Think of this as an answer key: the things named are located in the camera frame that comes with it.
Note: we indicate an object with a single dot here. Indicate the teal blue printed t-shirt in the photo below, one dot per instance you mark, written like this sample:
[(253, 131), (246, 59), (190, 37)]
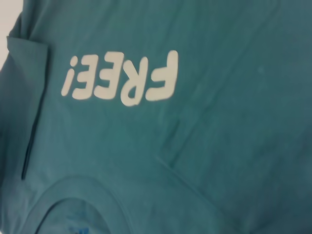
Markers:
[(195, 134)]

